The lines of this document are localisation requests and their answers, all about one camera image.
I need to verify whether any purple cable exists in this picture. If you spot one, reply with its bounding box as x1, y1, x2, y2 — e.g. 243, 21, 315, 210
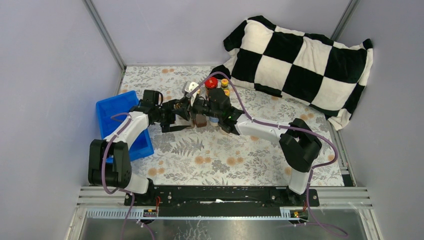
101, 111, 137, 240
185, 71, 349, 240

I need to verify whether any front sauce bottle yellow cap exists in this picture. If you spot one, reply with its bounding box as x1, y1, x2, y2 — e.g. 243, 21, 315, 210
223, 88, 231, 97

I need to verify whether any black white checkered pillow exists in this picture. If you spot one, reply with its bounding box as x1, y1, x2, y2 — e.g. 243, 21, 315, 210
212, 15, 374, 130

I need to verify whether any sauce bottle yellow cap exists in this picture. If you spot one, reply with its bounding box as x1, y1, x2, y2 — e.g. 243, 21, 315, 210
223, 88, 231, 97
220, 78, 229, 90

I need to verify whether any floral fern tablecloth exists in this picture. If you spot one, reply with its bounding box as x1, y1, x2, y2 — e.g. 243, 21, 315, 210
120, 65, 332, 186

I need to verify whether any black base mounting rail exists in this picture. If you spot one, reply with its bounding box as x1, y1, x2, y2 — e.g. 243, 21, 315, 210
124, 181, 320, 218

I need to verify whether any metal lid shaker jar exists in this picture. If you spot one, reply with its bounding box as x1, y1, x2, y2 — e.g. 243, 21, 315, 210
209, 116, 219, 127

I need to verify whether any red lid chili jar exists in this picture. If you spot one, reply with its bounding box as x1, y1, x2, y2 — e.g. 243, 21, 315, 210
204, 76, 219, 98

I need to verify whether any glass oil bottle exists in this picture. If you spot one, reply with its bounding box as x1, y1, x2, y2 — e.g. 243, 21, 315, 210
193, 95, 207, 128
178, 111, 195, 129

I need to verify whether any blue divided plastic bin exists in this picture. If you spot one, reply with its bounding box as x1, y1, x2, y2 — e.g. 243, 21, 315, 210
95, 90, 154, 161

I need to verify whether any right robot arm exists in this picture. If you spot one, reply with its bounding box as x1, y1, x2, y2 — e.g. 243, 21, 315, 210
190, 88, 322, 206

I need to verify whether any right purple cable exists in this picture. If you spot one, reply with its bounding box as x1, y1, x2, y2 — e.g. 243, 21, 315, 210
185, 71, 349, 240

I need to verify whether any tall glass spice canister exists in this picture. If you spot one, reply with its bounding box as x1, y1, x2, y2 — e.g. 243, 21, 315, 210
219, 124, 231, 135

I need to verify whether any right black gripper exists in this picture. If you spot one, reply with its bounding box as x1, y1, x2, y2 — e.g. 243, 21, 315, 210
172, 94, 221, 123

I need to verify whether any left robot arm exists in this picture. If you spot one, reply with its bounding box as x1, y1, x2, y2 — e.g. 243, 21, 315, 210
88, 90, 194, 206

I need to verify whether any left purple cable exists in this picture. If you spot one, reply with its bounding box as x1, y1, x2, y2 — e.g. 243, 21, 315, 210
101, 111, 137, 240

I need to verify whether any back sauce bottle yellow cap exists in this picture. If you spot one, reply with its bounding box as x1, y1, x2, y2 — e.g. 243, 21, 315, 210
220, 78, 229, 90

